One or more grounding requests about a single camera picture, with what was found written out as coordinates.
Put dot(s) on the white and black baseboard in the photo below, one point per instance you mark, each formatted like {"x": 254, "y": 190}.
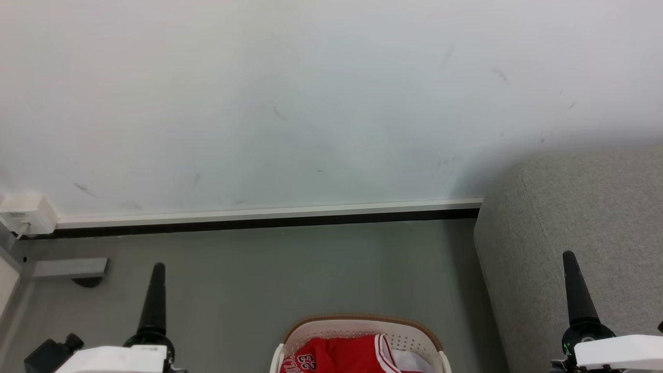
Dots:
{"x": 259, "y": 216}

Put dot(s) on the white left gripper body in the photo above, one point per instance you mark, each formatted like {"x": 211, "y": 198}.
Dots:
{"x": 116, "y": 360}

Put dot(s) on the black levelling foot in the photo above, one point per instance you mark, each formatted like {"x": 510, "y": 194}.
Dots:
{"x": 88, "y": 282}

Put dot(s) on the white cabinet panel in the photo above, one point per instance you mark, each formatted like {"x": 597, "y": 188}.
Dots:
{"x": 6, "y": 282}

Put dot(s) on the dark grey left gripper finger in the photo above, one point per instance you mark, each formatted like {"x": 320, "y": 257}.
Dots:
{"x": 154, "y": 305}

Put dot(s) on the grey fabric sofa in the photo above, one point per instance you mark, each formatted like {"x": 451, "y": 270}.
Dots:
{"x": 544, "y": 233}

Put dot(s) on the white wall socket box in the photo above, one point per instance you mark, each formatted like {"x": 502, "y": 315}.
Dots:
{"x": 28, "y": 210}

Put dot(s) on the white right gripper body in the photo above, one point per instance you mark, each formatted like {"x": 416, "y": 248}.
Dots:
{"x": 616, "y": 352}

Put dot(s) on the white cloth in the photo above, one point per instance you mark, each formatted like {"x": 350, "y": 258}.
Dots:
{"x": 413, "y": 363}

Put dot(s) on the grey metal frame foot bar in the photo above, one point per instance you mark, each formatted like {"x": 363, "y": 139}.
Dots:
{"x": 70, "y": 268}

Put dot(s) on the red jersey with number 23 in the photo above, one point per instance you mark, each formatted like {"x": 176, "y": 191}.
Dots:
{"x": 342, "y": 355}

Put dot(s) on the white perforated laundry basket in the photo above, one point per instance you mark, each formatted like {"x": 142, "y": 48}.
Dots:
{"x": 362, "y": 325}

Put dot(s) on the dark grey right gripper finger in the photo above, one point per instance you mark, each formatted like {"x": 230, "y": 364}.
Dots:
{"x": 577, "y": 295}

